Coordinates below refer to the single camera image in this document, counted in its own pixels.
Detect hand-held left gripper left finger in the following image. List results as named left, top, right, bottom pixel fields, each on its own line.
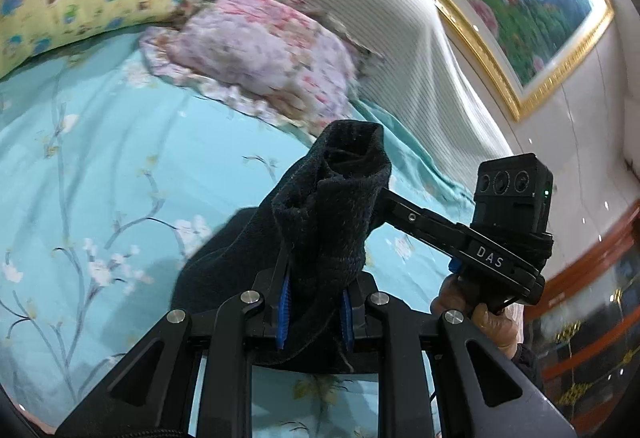
left=55, top=243, right=294, bottom=438

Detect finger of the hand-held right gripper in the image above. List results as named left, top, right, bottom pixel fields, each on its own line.
left=372, top=187, right=472, bottom=245

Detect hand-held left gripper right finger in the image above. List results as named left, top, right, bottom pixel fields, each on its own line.
left=340, top=271, right=577, bottom=438

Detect black pants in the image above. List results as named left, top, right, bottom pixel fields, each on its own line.
left=170, top=119, right=394, bottom=375

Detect person's right hand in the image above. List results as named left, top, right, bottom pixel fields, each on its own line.
left=430, top=275, right=524, bottom=360

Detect striped padded headboard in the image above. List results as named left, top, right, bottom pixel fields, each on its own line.
left=220, top=0, right=516, bottom=209

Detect pink floral ruffled pillow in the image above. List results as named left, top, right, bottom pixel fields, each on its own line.
left=139, top=0, right=386, bottom=140

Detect turquoise floral bed sheet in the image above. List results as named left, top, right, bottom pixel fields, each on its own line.
left=0, top=31, right=478, bottom=438

